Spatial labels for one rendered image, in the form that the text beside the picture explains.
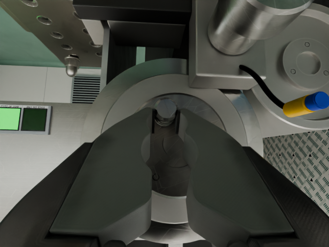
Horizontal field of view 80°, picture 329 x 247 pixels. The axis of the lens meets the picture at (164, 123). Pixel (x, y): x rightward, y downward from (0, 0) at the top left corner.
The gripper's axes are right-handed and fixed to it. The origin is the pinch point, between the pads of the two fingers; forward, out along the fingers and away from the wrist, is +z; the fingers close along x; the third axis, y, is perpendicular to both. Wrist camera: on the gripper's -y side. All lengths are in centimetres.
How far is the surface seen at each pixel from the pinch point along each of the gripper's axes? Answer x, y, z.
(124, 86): -3.2, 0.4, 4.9
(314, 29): 14.1, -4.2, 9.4
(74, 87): -117, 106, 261
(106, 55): -4.9, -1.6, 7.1
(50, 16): -19.0, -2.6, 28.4
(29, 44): -154, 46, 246
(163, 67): -0.1, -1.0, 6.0
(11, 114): -35, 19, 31
